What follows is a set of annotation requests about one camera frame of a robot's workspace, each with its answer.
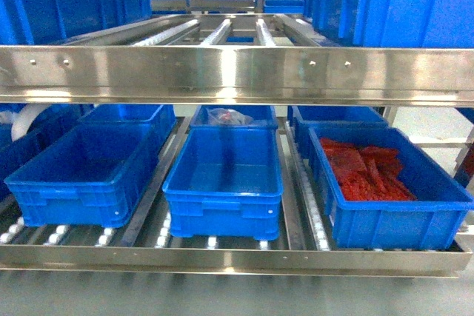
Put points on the blue bin upper left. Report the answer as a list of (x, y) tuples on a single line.
[(45, 21)]

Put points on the blue bin rear middle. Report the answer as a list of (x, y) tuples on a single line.
[(264, 117)]

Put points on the stainless steel flow rack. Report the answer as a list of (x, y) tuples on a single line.
[(105, 68)]

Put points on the blue bin upper right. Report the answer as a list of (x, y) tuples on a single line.
[(395, 23)]

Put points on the blue bin lower left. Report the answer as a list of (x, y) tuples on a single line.
[(96, 174)]

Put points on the blue bin with red parts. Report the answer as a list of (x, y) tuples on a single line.
[(429, 222)]

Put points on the blue bin rear left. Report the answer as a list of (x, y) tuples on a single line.
[(161, 117)]

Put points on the clear plastic bag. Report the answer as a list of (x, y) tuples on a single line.
[(229, 117)]

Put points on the blue bin lower middle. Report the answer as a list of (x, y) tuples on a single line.
[(226, 183)]

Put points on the blue bin rear right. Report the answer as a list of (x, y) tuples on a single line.
[(301, 118)]

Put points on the red parts pile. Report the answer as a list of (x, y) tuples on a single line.
[(366, 173)]

